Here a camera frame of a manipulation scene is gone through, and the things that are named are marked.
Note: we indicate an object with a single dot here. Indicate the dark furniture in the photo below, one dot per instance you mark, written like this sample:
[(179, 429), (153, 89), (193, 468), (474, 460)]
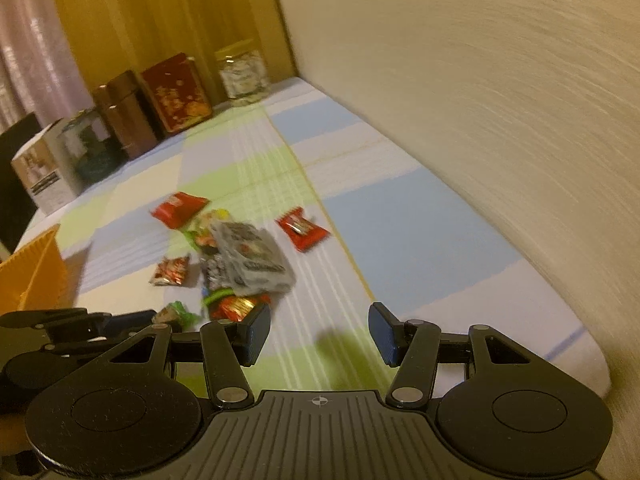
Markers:
[(15, 185)]

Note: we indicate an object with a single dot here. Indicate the red gold tin box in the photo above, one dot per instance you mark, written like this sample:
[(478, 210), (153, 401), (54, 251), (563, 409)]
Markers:
[(177, 92)]

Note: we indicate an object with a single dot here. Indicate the black white snack packet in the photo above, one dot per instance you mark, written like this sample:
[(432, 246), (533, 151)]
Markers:
[(212, 272)]

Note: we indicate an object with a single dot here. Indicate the clear plastic nut jar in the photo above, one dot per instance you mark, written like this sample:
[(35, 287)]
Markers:
[(242, 72)]

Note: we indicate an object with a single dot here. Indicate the orange plastic basket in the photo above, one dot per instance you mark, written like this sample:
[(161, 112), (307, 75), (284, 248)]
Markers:
[(30, 270)]

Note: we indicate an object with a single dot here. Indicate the wooden headboard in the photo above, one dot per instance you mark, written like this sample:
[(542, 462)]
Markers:
[(150, 10)]

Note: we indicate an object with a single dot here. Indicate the pink curtain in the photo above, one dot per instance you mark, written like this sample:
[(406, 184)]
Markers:
[(30, 60)]

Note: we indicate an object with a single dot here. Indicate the dark red candy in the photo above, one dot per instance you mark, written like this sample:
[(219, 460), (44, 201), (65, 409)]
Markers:
[(172, 271)]

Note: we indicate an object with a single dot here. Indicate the plaid bed sheet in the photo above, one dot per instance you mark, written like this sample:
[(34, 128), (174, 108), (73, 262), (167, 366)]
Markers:
[(390, 210)]

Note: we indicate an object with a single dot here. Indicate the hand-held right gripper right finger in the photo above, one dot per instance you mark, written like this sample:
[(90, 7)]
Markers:
[(384, 332)]

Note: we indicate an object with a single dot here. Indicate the yellow green candy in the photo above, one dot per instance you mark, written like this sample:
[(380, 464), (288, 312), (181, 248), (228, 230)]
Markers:
[(200, 232)]

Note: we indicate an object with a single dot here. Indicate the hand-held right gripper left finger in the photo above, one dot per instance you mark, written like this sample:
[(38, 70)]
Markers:
[(256, 332)]

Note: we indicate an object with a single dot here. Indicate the red candy white print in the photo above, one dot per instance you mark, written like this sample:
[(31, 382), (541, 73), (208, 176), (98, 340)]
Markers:
[(177, 208), (302, 230)]

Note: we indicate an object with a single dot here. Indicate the red gold foil candy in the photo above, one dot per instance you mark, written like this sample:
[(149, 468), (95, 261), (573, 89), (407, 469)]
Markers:
[(232, 306)]

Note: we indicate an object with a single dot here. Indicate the brown metal canister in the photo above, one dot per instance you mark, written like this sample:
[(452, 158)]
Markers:
[(130, 120)]

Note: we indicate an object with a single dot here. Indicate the white printed carton box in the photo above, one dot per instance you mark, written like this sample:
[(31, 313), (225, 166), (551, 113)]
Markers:
[(42, 175)]

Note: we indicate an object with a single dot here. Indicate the silver grey snack packet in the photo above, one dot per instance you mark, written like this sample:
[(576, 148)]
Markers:
[(252, 255)]

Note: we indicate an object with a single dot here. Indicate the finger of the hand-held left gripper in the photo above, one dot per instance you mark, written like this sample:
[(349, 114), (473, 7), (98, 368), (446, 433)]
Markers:
[(125, 321), (45, 318)]

